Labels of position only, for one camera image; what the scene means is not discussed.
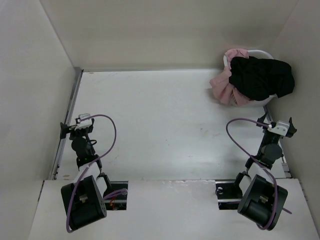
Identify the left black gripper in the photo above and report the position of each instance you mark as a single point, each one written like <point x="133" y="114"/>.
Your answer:
<point x="66" y="129"/>

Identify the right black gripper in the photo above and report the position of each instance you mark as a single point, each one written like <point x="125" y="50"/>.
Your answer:
<point x="291" y="130"/>

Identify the black trousers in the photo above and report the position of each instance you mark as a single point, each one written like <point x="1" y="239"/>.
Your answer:
<point x="259" y="78"/>

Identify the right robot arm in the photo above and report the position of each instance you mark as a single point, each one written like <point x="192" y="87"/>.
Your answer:
<point x="262" y="198"/>

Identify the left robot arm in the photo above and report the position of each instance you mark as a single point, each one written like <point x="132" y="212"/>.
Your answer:
<point x="83" y="198"/>

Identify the pink trousers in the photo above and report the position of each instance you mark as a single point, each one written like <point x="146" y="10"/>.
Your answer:
<point x="224" y="91"/>

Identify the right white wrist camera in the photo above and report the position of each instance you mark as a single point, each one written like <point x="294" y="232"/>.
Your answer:
<point x="279" y="127"/>

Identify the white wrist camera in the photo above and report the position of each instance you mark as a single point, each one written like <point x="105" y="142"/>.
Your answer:
<point x="279" y="127"/>
<point x="83" y="121"/>

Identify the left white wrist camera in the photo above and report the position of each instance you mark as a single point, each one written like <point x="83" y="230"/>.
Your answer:
<point x="83" y="121"/>

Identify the left aluminium rail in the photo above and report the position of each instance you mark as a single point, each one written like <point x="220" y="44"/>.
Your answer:
<point x="68" y="117"/>

